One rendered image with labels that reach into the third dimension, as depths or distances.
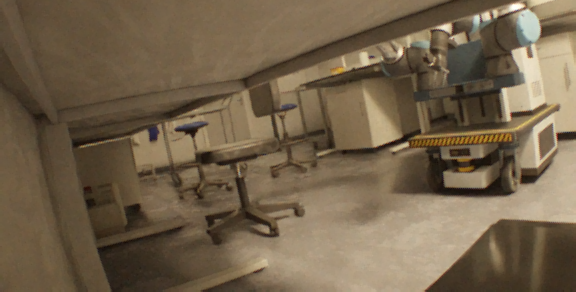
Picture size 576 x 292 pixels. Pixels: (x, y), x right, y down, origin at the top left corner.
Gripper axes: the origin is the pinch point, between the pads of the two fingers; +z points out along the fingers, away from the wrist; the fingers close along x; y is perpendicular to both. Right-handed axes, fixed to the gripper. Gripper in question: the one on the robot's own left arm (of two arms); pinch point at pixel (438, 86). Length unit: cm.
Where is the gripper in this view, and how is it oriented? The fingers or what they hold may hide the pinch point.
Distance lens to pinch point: 135.7
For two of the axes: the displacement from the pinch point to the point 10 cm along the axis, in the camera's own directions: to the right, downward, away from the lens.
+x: 3.5, 0.7, -9.3
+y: -9.1, -2.2, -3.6
